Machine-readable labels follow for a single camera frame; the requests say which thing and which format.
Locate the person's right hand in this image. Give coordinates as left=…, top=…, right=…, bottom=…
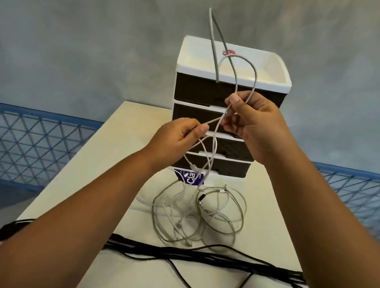
left=216, top=87, right=310, bottom=172

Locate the person's left hand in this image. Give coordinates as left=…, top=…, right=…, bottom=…
left=140, top=112, right=211, bottom=180

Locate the thin white cable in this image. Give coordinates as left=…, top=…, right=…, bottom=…
left=159, top=98, right=242, bottom=250

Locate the grey cable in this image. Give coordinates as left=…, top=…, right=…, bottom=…
left=147, top=3, right=275, bottom=256

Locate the person's left forearm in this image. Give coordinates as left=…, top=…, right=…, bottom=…
left=0, top=127, right=175, bottom=288

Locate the person's right forearm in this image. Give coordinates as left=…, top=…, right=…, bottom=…
left=247, top=147, right=380, bottom=288

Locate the dark brown drawer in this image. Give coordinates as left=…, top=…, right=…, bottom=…
left=193, top=134, right=257, bottom=162
left=174, top=151, right=252, bottom=180
left=173, top=72, right=288, bottom=117
left=170, top=103, right=248, bottom=138

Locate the blue and white label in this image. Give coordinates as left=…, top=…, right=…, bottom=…
left=171, top=168, right=206, bottom=188

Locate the white drawer unit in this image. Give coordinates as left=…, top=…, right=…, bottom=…
left=160, top=34, right=297, bottom=198

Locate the blue mesh fence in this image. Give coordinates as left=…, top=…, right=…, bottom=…
left=0, top=101, right=106, bottom=204
left=302, top=162, right=380, bottom=255

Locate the black cable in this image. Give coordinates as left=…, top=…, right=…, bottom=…
left=0, top=213, right=317, bottom=288

